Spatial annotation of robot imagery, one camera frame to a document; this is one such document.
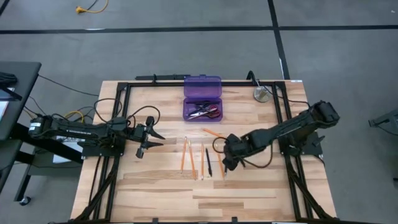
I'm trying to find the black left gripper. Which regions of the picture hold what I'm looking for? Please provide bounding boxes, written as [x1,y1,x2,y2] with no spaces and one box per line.
[132,115,167,160]

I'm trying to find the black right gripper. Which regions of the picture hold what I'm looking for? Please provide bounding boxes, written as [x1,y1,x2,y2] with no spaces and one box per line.
[222,133,251,172]

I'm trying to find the purple plastic supply box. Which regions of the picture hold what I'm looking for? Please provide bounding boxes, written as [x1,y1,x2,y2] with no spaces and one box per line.
[182,75,224,123]

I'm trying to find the black power strip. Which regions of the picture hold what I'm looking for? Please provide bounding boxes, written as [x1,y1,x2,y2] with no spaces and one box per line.
[134,73,193,82]

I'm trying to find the metal cylinder on round base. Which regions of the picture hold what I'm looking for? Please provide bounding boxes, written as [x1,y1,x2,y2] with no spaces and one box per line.
[252,85,274,104]

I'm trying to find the white paper sheet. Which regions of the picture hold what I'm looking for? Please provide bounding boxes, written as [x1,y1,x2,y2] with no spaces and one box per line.
[52,125,93,165]

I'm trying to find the black desk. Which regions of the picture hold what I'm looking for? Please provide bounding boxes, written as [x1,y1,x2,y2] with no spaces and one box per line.
[0,60,85,203]

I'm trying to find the black stand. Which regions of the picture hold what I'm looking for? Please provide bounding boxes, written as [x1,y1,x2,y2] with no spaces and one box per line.
[368,107,398,137]

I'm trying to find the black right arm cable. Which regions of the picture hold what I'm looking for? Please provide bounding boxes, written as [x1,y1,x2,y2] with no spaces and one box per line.
[212,136,274,169]

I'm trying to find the black aluminium table frame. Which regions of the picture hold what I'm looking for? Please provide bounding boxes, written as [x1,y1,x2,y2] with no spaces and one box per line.
[73,80,335,224]

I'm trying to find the black base cable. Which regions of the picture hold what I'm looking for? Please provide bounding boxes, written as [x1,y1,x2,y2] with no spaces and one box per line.
[93,98,124,125]

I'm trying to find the red-handled scissors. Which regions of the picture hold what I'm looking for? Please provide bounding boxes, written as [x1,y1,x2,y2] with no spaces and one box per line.
[187,104,222,121]

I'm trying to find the yellow cable loop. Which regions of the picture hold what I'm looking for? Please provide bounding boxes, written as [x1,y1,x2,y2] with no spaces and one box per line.
[58,110,85,125]

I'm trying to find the black mount bracket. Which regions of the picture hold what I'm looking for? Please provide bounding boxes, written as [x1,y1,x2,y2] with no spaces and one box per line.
[246,70,259,87]

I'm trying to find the black floor cable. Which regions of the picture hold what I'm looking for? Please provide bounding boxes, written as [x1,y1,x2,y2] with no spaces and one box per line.
[37,74,100,98]

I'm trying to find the yellow extension cord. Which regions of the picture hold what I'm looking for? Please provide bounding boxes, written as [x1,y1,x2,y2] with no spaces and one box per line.
[75,0,109,15]

